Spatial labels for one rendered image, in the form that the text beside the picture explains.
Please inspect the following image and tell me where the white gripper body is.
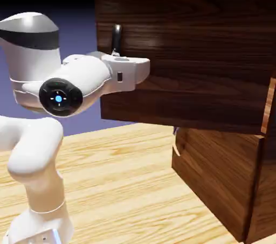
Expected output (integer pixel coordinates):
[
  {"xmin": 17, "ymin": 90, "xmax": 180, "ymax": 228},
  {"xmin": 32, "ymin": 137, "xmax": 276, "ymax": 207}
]
[{"xmin": 133, "ymin": 57, "xmax": 151, "ymax": 87}]

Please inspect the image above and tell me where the large dark wood door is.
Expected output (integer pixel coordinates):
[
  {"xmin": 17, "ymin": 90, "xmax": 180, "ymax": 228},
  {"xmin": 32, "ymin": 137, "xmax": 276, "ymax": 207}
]
[{"xmin": 94, "ymin": 0, "xmax": 276, "ymax": 135}]

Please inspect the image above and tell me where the small dark wood door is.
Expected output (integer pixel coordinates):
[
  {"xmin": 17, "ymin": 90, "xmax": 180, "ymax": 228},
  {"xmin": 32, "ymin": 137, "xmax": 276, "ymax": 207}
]
[{"xmin": 171, "ymin": 127, "xmax": 265, "ymax": 243}]

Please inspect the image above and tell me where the dark wood cabinet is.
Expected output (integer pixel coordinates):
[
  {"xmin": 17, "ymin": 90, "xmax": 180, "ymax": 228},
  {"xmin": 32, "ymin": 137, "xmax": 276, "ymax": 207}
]
[{"xmin": 244, "ymin": 75, "xmax": 276, "ymax": 244}]

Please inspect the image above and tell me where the dark curved metal handle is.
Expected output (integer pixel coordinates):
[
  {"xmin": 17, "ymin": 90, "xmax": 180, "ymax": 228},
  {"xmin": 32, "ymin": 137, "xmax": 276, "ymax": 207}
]
[{"xmin": 111, "ymin": 24, "xmax": 123, "ymax": 57}]

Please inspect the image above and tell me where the silver curved metal handle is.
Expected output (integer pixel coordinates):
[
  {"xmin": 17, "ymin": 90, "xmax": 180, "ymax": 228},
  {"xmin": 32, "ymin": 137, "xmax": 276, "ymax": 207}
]
[{"xmin": 172, "ymin": 126, "xmax": 181, "ymax": 157}]

